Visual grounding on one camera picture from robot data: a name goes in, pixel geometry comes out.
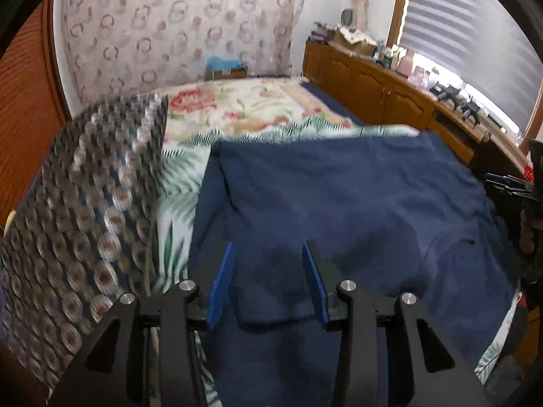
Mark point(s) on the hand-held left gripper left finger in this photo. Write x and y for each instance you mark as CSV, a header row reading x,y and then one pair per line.
x,y
220,288

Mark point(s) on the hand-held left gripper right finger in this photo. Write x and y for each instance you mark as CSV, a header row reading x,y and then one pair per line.
x,y
316,284

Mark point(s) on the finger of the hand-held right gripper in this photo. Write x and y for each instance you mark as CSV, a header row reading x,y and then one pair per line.
x,y
507,181
509,197

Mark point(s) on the navy blue printed t-shirt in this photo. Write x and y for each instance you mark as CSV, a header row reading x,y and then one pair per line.
x,y
339,199

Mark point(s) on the person's right hand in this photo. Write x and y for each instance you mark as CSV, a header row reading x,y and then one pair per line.
x,y
529,231

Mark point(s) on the palm leaf bedsheet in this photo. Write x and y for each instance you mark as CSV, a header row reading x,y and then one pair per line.
x,y
182,178

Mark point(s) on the pink cloth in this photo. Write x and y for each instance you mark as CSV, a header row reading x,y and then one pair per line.
x,y
418,79

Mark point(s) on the pink vase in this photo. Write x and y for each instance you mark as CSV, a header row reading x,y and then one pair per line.
x,y
407,61

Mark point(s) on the medallion print navy quilt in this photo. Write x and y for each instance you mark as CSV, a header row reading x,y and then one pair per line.
x,y
76,220

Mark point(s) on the grey striped window blind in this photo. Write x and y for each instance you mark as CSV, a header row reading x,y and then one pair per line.
x,y
466,21

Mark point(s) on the long wooden cabinet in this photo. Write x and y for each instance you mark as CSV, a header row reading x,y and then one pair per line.
x,y
365,80

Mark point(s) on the row of small bottles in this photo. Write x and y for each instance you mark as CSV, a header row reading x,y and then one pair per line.
x,y
386,54

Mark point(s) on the floral quilt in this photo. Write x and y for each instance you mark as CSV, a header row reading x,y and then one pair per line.
x,y
237,106

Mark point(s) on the open cardboard box with papers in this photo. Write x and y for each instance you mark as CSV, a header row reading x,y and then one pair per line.
x,y
354,42

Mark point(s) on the small brown cardboard box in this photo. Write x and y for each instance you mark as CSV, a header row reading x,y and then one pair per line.
x,y
227,73

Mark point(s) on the small grey fan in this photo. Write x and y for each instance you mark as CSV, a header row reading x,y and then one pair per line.
x,y
348,17

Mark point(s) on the pile of folded cloths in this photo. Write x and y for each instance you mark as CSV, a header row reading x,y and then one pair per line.
x,y
323,30

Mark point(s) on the louvred wooden wardrobe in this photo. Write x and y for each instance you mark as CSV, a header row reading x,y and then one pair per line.
x,y
29,114

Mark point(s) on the circle print sheer curtain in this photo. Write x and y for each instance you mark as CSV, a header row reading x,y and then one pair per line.
x,y
169,29

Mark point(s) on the wooden window frame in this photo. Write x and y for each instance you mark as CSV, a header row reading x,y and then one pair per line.
x,y
401,8

